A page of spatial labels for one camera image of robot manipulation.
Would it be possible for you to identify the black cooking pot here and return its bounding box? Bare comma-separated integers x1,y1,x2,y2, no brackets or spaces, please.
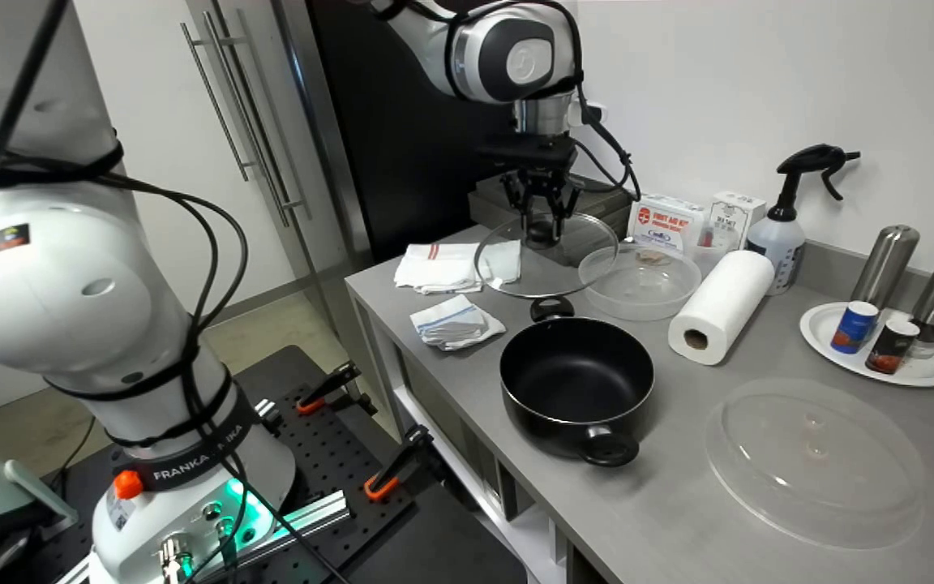
500,296,656,468

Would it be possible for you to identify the clear plastic bowl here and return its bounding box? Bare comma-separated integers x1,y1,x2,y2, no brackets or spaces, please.
577,242,700,322

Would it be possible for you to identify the orange black clamp near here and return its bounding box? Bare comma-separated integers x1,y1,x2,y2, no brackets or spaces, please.
362,426,431,504

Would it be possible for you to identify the small white packet box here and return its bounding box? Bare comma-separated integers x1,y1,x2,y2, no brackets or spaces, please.
698,191,764,262

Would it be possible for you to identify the blue spice jar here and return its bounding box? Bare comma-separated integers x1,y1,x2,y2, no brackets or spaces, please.
831,303,879,355

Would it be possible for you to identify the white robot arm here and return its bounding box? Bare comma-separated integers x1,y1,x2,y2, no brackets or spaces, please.
0,0,298,584

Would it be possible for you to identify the orange black clamp far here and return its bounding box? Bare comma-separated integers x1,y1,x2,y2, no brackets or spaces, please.
294,359,361,415

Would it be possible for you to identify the orange black clamp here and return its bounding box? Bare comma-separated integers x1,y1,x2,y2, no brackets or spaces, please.
362,426,431,504
294,359,361,415

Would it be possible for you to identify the glass pot lid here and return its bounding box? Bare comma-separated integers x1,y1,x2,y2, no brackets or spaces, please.
479,213,615,299

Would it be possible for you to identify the white paper towel roll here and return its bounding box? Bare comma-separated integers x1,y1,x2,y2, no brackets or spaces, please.
667,250,774,366

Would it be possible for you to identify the dark red spice jar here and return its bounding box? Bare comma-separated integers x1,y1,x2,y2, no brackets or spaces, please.
865,314,922,374

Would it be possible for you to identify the white spray bottle black trigger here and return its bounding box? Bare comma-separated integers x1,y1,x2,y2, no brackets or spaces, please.
745,144,854,289

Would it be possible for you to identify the black perforated robot table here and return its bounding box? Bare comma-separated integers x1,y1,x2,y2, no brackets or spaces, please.
90,348,521,584

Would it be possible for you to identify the white plate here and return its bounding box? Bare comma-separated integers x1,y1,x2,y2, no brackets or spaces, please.
797,303,934,390

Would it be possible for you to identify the clear plastic lid large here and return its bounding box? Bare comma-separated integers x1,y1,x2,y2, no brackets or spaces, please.
708,377,923,547

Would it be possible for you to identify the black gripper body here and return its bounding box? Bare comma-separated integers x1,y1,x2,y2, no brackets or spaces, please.
495,132,577,218

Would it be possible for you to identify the white red-striped dish towel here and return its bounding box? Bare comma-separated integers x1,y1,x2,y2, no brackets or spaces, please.
393,240,521,293

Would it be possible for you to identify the steel shaker left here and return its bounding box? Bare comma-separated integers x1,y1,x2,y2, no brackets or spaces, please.
851,225,922,307

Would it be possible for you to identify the red white box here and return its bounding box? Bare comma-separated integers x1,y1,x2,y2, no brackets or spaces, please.
627,197,708,252

